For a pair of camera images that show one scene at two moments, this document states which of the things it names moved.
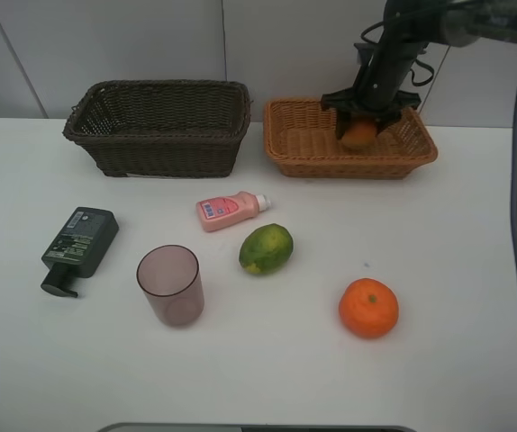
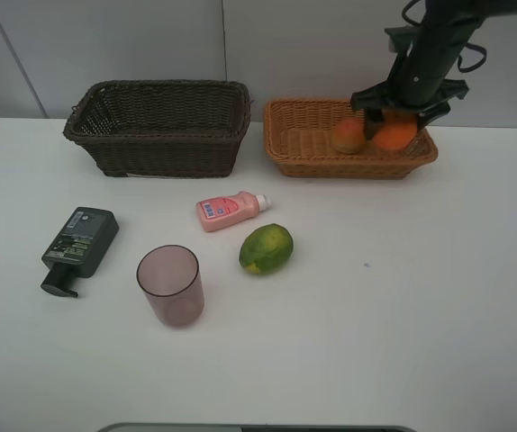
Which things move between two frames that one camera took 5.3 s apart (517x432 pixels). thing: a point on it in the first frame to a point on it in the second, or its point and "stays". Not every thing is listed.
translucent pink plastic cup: (171, 280) stays
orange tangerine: (368, 308) to (397, 130)
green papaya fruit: (266, 248) stays
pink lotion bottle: (222, 211) stays
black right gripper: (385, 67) to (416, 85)
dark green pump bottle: (77, 247) stays
